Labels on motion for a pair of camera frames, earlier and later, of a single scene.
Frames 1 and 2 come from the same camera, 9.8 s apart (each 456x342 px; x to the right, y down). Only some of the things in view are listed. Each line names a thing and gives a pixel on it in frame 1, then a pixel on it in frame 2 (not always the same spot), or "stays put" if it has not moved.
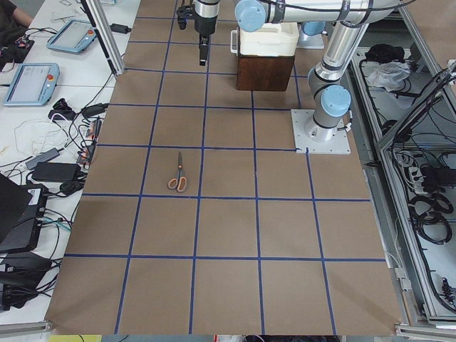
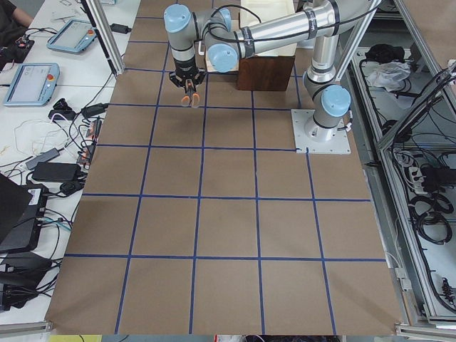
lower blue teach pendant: x=32 y=84 stays put
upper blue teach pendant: x=74 y=35 stays put
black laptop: x=20 y=206 stays put
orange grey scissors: x=179 y=182 -> x=190 y=97
